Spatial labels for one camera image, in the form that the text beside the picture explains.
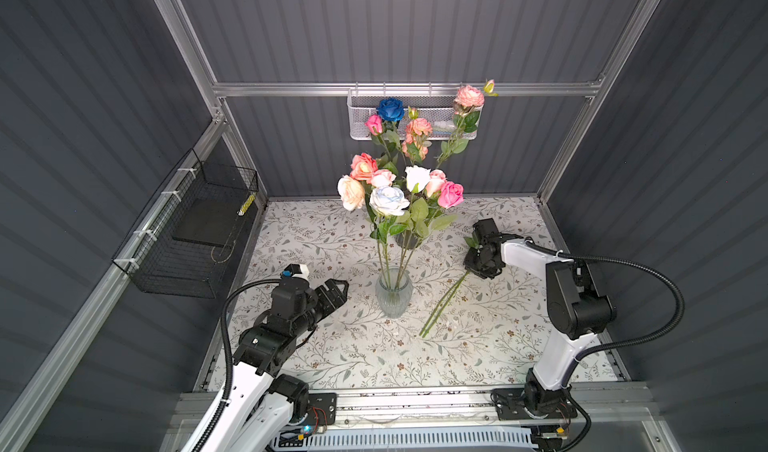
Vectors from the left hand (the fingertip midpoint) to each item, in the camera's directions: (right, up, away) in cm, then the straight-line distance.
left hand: (340, 290), depth 74 cm
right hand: (+40, +2, +24) cm, 47 cm away
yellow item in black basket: (-27, +24, +8) cm, 37 cm away
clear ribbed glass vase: (+14, 0, +6) cm, 15 cm away
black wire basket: (-40, +11, -3) cm, 41 cm away
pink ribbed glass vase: (+19, +11, +35) cm, 41 cm away
